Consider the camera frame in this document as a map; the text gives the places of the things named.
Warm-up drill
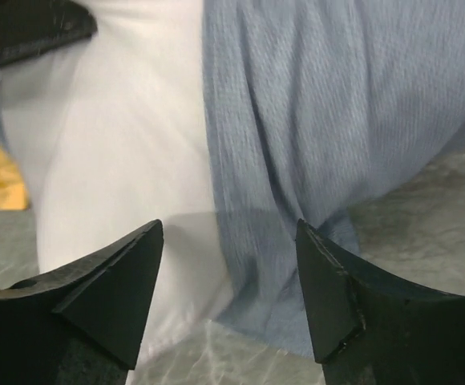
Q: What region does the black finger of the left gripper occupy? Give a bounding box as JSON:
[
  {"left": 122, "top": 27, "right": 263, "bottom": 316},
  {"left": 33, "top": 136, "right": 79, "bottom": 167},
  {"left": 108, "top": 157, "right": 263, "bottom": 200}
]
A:
[{"left": 0, "top": 0, "right": 97, "bottom": 68}]

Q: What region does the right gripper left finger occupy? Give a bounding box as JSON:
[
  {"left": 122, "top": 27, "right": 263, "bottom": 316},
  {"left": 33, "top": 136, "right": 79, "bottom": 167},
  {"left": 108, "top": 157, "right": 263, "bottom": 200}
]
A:
[{"left": 0, "top": 220, "right": 164, "bottom": 385}]

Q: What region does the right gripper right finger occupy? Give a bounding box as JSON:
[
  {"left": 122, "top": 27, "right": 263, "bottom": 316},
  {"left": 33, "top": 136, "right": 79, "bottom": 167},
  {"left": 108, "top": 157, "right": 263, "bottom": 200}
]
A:
[{"left": 296, "top": 221, "right": 465, "bottom": 385}]

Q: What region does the white pillow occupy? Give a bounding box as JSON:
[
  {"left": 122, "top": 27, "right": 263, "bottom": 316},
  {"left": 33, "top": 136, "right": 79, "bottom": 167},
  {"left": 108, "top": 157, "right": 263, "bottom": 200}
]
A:
[{"left": 0, "top": 1, "right": 233, "bottom": 363}]

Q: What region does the blue-grey pillowcase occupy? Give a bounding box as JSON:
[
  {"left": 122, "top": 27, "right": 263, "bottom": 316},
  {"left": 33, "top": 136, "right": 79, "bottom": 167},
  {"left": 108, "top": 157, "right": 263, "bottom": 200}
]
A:
[{"left": 0, "top": 1, "right": 465, "bottom": 356}]

